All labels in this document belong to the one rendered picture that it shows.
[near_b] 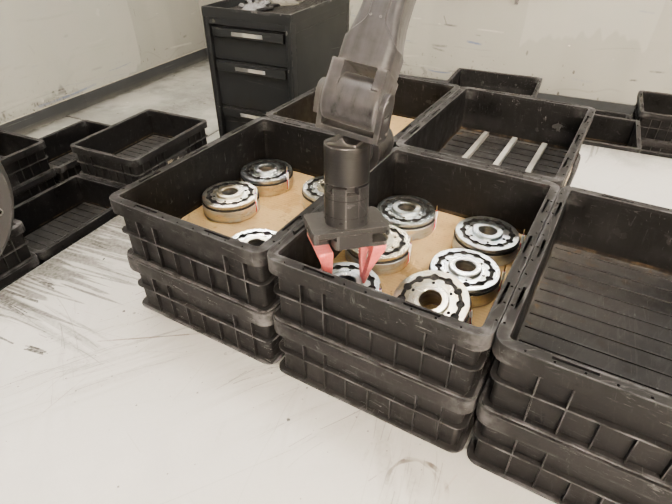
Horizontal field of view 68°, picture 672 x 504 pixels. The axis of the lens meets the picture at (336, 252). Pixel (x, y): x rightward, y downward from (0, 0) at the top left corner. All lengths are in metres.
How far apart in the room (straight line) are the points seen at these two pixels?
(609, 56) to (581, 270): 3.28
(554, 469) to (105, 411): 0.61
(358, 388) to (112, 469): 0.34
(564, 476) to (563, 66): 3.61
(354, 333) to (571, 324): 0.30
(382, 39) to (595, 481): 0.55
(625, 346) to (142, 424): 0.66
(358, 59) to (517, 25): 3.52
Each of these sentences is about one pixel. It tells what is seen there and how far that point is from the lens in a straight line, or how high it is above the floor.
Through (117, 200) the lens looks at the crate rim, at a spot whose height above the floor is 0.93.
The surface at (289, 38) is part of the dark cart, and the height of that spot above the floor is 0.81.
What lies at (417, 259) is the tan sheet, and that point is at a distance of 0.82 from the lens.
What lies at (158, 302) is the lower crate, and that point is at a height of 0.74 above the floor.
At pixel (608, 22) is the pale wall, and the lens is 4.04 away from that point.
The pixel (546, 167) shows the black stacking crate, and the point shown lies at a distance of 1.18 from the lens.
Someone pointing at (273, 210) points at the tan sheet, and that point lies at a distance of 0.94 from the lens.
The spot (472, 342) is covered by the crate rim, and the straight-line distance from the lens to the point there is 0.57.
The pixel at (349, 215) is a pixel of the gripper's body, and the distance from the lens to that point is 0.62.
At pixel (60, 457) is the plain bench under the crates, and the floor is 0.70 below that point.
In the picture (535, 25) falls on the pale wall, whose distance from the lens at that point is 4.06.
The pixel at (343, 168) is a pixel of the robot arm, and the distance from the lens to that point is 0.60.
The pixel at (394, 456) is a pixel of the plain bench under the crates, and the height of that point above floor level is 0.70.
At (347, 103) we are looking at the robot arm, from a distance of 0.58.
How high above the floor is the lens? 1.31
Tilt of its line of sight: 36 degrees down
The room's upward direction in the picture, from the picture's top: straight up
